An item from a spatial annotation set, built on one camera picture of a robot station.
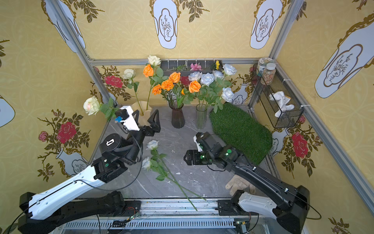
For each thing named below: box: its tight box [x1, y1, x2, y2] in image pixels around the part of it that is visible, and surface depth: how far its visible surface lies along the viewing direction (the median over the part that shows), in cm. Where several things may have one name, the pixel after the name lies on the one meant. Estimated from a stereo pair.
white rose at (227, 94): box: [221, 87, 235, 103], surface depth 78 cm
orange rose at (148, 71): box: [142, 64, 155, 103], surface depth 83 cm
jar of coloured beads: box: [262, 62, 277, 86], surface depth 82 cm
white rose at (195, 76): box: [187, 71, 203, 82], surface depth 84 cm
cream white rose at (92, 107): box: [83, 95, 120, 121], surface depth 64 cm
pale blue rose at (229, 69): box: [222, 63, 238, 76], surface depth 79 cm
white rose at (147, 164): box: [141, 156, 207, 201], surface depth 85 cm
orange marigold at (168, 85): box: [161, 79, 175, 92], surface depth 83 cm
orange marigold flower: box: [151, 84, 162, 96], surface depth 85 cm
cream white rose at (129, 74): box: [122, 68, 144, 116], surface depth 90 cm
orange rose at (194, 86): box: [188, 80, 202, 94], surface depth 82 cm
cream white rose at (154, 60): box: [147, 55, 162, 67], surface depth 85 cm
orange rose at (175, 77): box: [169, 71, 182, 84], surface depth 85 cm
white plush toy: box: [269, 91, 295, 118], surface depth 73 cm
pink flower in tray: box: [189, 62, 204, 71], surface depth 90 cm
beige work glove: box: [224, 174, 257, 196], surface depth 82 cm
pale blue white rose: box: [200, 72, 215, 87], surface depth 82 cm
